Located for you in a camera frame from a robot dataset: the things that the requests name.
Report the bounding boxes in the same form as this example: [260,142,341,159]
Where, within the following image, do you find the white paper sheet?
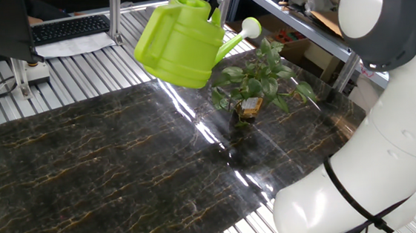
[33,30,118,60]

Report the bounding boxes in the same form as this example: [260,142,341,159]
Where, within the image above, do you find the lime green watering can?
[129,0,267,94]

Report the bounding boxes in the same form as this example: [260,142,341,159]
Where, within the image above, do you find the black strap with knot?
[321,149,413,233]

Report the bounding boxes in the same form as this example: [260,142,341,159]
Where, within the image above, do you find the aluminium upright bracket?
[9,56,33,102]

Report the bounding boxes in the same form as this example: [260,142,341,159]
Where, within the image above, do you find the dark marble pattern mat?
[0,41,376,233]

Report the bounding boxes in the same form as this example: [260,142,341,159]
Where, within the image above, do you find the aluminium shelf leg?
[330,50,363,93]

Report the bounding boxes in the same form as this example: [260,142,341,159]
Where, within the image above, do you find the slim aluminium shelf post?
[220,8,232,30]

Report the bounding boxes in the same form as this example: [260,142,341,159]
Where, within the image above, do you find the aluminium horizontal frame rail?
[30,0,170,27]

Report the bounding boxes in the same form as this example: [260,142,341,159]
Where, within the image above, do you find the black keyboard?
[30,13,113,47]

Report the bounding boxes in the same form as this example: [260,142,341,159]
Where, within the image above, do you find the aluminium vertical frame post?
[105,0,128,47]

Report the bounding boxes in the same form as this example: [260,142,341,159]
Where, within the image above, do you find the brown cardboard box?
[225,9,343,91]

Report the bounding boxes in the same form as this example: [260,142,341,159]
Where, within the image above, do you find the grey metal shelf rail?
[246,0,391,99]

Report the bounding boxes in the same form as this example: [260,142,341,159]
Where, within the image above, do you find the green potted plant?
[206,33,319,130]

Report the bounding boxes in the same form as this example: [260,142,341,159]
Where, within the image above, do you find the flat cardboard sheet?
[309,7,344,41]

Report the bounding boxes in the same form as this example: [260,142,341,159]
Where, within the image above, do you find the red orange packets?
[273,25,306,46]

